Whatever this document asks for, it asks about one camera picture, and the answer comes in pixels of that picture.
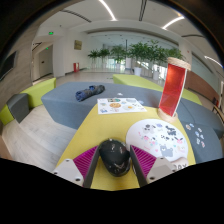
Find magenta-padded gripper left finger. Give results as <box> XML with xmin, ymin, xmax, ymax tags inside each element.
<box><xmin>52</xmin><ymin>145</ymin><xmax>101</xmax><ymax>189</ymax></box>

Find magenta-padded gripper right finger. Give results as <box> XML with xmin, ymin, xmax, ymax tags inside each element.
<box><xmin>129</xmin><ymin>144</ymin><xmax>177</xmax><ymax>188</ymax></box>

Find black computer mouse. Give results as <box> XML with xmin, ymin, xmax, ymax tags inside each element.
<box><xmin>98</xmin><ymin>138</ymin><xmax>132</xmax><ymax>178</ymax></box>

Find white round printed mouse pad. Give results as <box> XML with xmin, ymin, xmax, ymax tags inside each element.
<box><xmin>125</xmin><ymin>118</ymin><xmax>190</xmax><ymax>173</ymax></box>

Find gray upholstered bench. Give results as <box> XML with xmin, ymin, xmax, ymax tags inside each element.
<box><xmin>179</xmin><ymin>119</ymin><xmax>224</xmax><ymax>164</ymax></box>
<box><xmin>41</xmin><ymin>81</ymin><xmax>165</xmax><ymax>130</ymax></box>
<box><xmin>175</xmin><ymin>97</ymin><xmax>224</xmax><ymax>138</ymax></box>

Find white sticker sheet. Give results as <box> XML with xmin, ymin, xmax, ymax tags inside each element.
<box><xmin>96</xmin><ymin>97</ymin><xmax>148</xmax><ymax>116</ymax></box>

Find group of small loose stickers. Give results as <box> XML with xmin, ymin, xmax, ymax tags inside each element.
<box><xmin>184</xmin><ymin>123</ymin><xmax>206</xmax><ymax>149</ymax></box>

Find lime green upholstered bench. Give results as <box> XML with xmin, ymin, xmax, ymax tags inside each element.
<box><xmin>180</xmin><ymin>87</ymin><xmax>203</xmax><ymax>106</ymax></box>
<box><xmin>112</xmin><ymin>73</ymin><xmax>165</xmax><ymax>93</ymax></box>
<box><xmin>0</xmin><ymin>77</ymin><xmax>57</xmax><ymax>126</ymax></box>

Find dark gray ottoman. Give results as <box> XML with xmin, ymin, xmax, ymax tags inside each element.
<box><xmin>6</xmin><ymin>93</ymin><xmax>30</xmax><ymax>124</ymax></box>

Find wooden chair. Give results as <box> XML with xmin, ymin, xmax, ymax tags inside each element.
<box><xmin>211</xmin><ymin>96</ymin><xmax>224</xmax><ymax>125</ymax></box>

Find group of potted plants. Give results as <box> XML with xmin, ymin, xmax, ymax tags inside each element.
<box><xmin>87</xmin><ymin>39</ymin><xmax>186</xmax><ymax>81</ymax></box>

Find group of ceiling strip lights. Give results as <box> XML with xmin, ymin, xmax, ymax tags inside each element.
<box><xmin>98</xmin><ymin>0</ymin><xmax>224</xmax><ymax>69</ymax></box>

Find red panel stand, rope ends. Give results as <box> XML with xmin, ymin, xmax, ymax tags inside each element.
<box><xmin>157</xmin><ymin>56</ymin><xmax>192</xmax><ymax>124</ymax></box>

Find golden wall plaque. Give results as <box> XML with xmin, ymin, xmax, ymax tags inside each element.
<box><xmin>73</xmin><ymin>39</ymin><xmax>83</xmax><ymax>51</ymax></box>

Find dark wall screen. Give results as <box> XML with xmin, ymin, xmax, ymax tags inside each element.
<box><xmin>0</xmin><ymin>50</ymin><xmax>18</xmax><ymax>81</ymax></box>

